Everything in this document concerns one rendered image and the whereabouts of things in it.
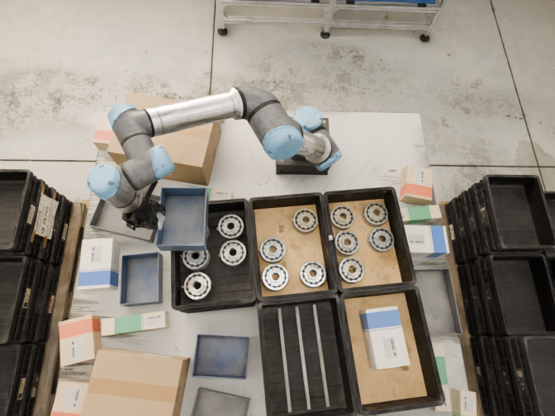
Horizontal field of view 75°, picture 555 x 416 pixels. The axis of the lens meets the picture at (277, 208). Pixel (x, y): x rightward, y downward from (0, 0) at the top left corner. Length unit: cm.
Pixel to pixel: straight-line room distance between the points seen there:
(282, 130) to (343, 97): 187
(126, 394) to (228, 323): 43
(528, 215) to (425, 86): 133
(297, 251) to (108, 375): 80
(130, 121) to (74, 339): 93
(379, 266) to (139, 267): 100
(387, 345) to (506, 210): 119
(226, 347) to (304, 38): 246
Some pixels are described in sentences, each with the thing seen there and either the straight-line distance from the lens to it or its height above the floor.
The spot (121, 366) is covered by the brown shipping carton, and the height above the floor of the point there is 86.
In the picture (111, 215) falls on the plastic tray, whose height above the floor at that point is 70.
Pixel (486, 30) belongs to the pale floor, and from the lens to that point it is 383.
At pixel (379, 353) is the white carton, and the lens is 140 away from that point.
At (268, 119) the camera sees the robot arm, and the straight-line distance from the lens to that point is 107.
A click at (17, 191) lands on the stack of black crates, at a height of 49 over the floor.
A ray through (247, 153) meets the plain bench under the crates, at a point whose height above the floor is 70.
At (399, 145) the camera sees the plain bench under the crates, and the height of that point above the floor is 70.
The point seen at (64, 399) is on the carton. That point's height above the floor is 77.
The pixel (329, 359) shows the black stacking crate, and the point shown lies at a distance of 145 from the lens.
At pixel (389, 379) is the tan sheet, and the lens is 151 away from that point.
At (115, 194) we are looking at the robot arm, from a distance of 93.
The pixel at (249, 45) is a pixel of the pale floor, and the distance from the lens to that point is 313.
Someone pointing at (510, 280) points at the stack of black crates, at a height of 38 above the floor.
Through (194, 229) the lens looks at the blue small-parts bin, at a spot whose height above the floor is 107.
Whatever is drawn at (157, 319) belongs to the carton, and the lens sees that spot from 154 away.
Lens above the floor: 225
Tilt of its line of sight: 70 degrees down
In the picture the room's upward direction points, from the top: 9 degrees clockwise
